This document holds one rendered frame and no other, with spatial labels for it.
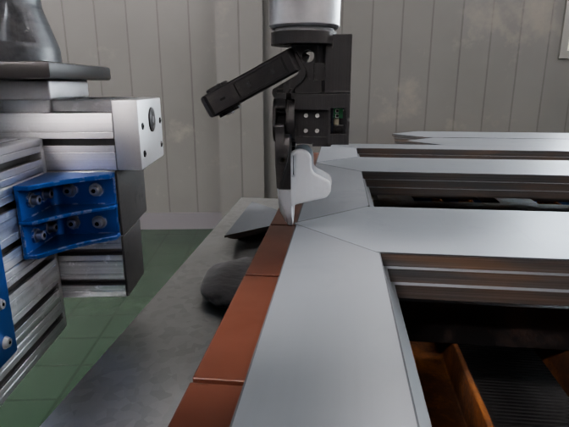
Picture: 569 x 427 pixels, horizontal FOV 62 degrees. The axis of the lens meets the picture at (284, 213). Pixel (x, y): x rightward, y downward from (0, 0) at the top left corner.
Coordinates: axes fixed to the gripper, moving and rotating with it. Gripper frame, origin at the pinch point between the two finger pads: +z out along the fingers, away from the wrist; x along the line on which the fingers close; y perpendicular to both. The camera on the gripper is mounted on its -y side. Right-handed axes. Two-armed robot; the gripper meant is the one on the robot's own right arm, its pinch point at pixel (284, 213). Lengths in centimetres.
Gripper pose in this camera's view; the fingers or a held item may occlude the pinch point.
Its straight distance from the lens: 56.4
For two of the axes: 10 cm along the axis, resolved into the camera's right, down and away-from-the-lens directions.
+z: 0.0, 9.7, 2.6
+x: 1.2, -2.6, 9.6
